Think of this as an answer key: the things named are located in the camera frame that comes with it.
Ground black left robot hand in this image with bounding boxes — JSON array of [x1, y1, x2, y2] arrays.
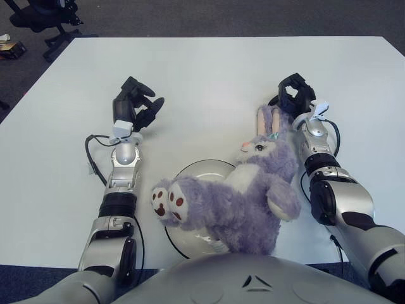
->
[[113, 76, 166, 134]]

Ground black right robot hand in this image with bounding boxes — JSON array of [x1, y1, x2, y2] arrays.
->
[[268, 72, 317, 120]]

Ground purple plush rabbit doll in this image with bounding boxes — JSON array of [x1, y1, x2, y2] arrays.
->
[[150, 105, 302, 256]]

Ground white plate with black rim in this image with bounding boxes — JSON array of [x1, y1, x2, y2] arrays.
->
[[164, 158, 237, 260]]

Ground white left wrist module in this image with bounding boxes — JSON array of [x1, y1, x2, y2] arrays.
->
[[109, 120, 144, 145]]

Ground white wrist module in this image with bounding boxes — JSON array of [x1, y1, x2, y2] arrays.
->
[[109, 120, 144, 145], [308, 99, 330, 122]]

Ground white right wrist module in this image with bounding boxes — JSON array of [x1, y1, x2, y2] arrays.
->
[[308, 99, 330, 122]]

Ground black office chair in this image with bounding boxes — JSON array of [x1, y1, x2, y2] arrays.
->
[[9, 0, 99, 61]]

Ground brown cardboard box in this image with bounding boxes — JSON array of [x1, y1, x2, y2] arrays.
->
[[0, 41, 27, 60]]

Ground grey robot torso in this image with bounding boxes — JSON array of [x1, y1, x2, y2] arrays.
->
[[115, 253, 396, 304]]

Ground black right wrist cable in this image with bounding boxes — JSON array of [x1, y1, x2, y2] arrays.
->
[[327, 119, 342, 156]]

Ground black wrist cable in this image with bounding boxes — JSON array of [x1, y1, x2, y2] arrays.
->
[[327, 119, 342, 156], [84, 134, 117, 187]]

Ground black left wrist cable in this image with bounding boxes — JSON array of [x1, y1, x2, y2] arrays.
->
[[84, 134, 117, 187]]

